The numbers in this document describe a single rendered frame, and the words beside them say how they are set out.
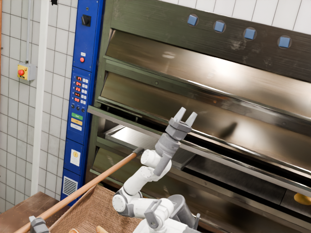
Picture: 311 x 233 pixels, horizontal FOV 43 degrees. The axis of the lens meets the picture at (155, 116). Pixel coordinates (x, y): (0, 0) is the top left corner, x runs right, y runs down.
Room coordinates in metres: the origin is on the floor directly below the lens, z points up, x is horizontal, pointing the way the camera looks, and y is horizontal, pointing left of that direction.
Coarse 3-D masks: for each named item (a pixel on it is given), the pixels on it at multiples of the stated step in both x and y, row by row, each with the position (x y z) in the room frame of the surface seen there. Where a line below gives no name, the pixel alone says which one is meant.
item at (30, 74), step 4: (20, 64) 2.48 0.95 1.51; (24, 64) 2.49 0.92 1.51; (32, 64) 2.52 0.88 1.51; (20, 68) 2.48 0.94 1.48; (24, 68) 2.46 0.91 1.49; (28, 68) 2.45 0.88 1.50; (32, 68) 2.49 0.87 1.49; (24, 72) 2.46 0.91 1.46; (28, 72) 2.46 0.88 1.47; (32, 72) 2.49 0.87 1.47; (20, 76) 2.48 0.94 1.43; (24, 76) 2.46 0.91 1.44; (28, 76) 2.46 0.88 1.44; (32, 76) 2.49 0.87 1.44; (28, 80) 2.46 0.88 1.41
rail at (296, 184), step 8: (104, 112) 2.11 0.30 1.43; (128, 120) 2.04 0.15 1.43; (144, 128) 1.99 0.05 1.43; (152, 128) 1.99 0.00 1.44; (192, 144) 1.87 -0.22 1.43; (208, 152) 1.83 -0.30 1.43; (216, 152) 1.82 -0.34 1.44; (232, 160) 1.78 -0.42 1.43; (248, 168) 1.74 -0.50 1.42; (256, 168) 1.73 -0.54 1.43; (272, 176) 1.69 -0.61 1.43; (280, 176) 1.69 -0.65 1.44; (296, 184) 1.65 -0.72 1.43; (304, 184) 1.65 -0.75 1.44
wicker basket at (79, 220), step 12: (96, 192) 2.22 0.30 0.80; (108, 192) 2.19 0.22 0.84; (84, 204) 2.14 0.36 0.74; (96, 204) 2.19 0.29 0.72; (108, 204) 2.16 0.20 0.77; (72, 216) 2.04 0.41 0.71; (84, 216) 2.16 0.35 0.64; (96, 216) 2.16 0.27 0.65; (108, 216) 2.13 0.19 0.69; (60, 228) 1.94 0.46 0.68; (72, 228) 2.05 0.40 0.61; (84, 228) 2.09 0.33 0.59; (108, 228) 2.10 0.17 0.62; (120, 228) 2.07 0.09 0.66; (132, 228) 2.05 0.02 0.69
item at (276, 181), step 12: (120, 120) 2.06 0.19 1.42; (132, 120) 2.13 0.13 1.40; (144, 120) 2.20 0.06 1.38; (144, 132) 1.99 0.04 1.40; (204, 144) 1.99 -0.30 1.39; (204, 156) 1.83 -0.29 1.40; (216, 156) 1.82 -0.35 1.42; (240, 156) 1.93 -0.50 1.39; (240, 168) 1.75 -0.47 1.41; (264, 168) 1.82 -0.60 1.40; (276, 180) 1.68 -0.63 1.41; (300, 180) 1.77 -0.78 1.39; (300, 192) 1.63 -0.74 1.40
